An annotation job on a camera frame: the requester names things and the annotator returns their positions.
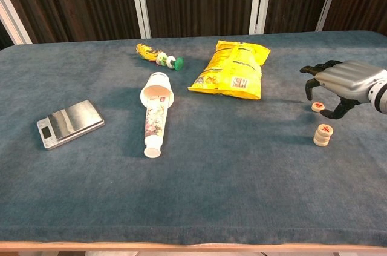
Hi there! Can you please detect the white paper cup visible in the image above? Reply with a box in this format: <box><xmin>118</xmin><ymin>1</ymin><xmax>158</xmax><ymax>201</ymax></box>
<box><xmin>139</xmin><ymin>71</ymin><xmax>175</xmax><ymax>111</ymax></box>

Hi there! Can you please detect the blue table cloth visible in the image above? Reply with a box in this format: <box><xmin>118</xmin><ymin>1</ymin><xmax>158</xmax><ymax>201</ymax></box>
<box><xmin>0</xmin><ymin>29</ymin><xmax>387</xmax><ymax>246</ymax></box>

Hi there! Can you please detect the yellow snack bag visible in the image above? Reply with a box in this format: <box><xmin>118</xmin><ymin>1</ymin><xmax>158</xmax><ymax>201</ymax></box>
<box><xmin>187</xmin><ymin>39</ymin><xmax>272</xmax><ymax>100</ymax></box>

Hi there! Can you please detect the right black-silver robot hand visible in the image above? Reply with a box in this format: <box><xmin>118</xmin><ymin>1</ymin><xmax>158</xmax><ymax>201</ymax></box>
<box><xmin>299</xmin><ymin>59</ymin><xmax>387</xmax><ymax>119</ymax></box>

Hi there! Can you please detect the silver digital pocket scale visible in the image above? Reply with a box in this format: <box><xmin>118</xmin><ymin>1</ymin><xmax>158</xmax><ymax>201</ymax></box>
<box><xmin>36</xmin><ymin>99</ymin><xmax>106</xmax><ymax>151</ymax></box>

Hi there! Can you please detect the yellow feather shuttlecock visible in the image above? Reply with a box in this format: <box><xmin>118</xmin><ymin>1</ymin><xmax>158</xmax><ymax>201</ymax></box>
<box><xmin>135</xmin><ymin>42</ymin><xmax>184</xmax><ymax>72</ymax></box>

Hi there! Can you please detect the floral toothpaste tube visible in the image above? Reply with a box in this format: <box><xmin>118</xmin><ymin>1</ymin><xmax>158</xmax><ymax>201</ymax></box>
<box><xmin>143</xmin><ymin>94</ymin><xmax>169</xmax><ymax>159</ymax></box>

